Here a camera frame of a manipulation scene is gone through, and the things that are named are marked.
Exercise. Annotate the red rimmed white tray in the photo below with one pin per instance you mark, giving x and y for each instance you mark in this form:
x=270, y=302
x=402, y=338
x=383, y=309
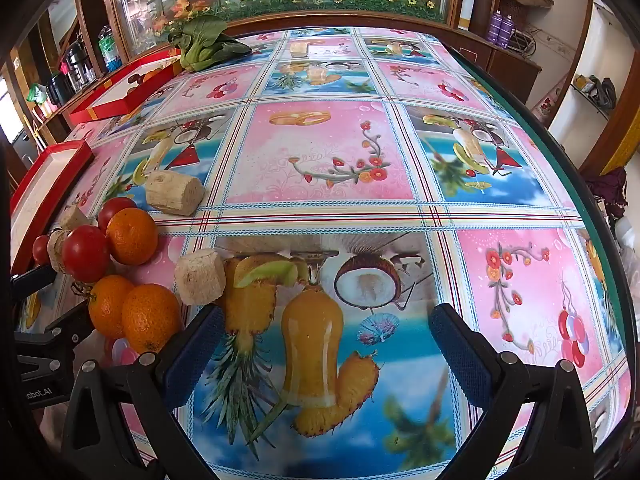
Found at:
x=35, y=195

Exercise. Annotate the clear water bottle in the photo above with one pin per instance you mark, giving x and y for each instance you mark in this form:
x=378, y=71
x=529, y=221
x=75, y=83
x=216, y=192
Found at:
x=108, y=47

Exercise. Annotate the dark red cloth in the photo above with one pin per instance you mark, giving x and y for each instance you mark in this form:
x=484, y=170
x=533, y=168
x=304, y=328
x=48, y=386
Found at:
x=607, y=190

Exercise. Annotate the fruit print tablecloth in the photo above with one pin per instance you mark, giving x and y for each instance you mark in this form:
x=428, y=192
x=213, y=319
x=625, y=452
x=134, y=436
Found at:
x=320, y=160

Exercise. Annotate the square wafer biscuit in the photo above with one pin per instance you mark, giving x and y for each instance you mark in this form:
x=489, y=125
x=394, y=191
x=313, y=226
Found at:
x=175, y=192

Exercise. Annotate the green bag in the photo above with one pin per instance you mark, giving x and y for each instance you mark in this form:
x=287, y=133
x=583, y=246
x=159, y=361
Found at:
x=37, y=94

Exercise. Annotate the red gift box lid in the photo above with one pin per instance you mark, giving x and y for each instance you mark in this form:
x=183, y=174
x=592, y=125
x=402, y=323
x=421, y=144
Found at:
x=107, y=105

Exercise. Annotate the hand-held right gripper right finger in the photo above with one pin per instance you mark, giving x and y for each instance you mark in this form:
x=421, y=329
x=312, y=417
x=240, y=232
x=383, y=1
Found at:
x=460, y=355

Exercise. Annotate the black coffee maker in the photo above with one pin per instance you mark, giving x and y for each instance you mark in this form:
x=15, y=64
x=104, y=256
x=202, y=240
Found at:
x=77, y=62

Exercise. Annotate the black thermos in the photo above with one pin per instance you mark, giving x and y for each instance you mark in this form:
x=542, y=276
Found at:
x=59, y=89

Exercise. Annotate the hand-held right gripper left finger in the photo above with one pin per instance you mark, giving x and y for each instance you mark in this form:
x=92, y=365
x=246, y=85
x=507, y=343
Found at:
x=195, y=355

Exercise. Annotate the red tomato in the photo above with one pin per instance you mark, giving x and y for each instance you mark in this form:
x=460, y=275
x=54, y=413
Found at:
x=114, y=207
x=40, y=249
x=85, y=253

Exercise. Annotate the cylindrical biscuit roll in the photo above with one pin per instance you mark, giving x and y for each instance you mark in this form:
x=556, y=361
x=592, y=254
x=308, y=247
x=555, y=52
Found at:
x=200, y=277

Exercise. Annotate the purple bottle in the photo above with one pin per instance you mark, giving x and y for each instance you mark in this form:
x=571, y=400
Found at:
x=507, y=31
x=495, y=27

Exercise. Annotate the beige bun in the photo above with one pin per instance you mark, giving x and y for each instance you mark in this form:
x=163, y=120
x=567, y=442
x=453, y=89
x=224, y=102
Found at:
x=74, y=217

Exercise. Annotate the peeled sugarcane piece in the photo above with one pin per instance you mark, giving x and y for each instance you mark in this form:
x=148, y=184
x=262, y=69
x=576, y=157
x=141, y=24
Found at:
x=299, y=48

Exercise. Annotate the striped cup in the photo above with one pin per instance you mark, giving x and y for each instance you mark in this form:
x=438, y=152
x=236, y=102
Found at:
x=45, y=110

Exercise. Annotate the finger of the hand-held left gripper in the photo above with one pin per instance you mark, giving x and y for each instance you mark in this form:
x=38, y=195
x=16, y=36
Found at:
x=32, y=282
x=75, y=325

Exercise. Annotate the small orange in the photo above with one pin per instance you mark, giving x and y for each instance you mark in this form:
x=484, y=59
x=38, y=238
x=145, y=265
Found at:
x=152, y=74

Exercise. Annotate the green bok choy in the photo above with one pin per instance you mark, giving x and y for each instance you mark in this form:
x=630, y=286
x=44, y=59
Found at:
x=210, y=42

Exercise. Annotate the brown bun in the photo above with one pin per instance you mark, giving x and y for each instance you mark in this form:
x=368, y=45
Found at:
x=55, y=252

